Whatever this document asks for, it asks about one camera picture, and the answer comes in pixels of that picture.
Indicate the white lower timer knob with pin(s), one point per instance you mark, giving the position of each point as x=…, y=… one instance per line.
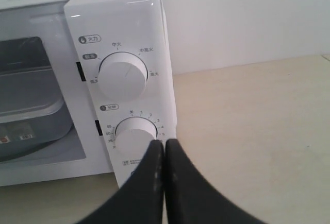
x=133, y=136

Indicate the white microwave oven body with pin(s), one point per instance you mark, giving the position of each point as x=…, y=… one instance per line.
x=74, y=37

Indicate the white lidded plastic container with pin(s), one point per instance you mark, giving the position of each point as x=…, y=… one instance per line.
x=34, y=114

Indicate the white upper power knob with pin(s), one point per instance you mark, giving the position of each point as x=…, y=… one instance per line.
x=122, y=76

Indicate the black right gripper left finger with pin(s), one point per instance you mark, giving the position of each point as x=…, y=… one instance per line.
x=140, y=198

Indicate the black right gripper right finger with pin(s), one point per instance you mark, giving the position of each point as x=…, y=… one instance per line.
x=190, y=198

